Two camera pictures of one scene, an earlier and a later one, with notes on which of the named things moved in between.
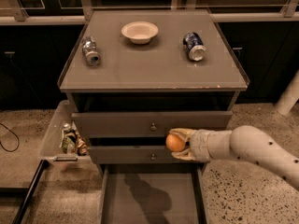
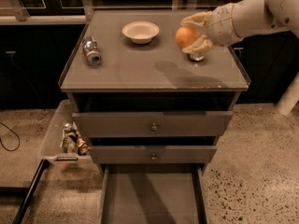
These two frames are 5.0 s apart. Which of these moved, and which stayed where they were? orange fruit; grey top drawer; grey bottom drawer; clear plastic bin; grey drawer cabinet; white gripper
Moved: white gripper; orange fruit
Stayed: clear plastic bin; grey drawer cabinet; grey top drawer; grey bottom drawer
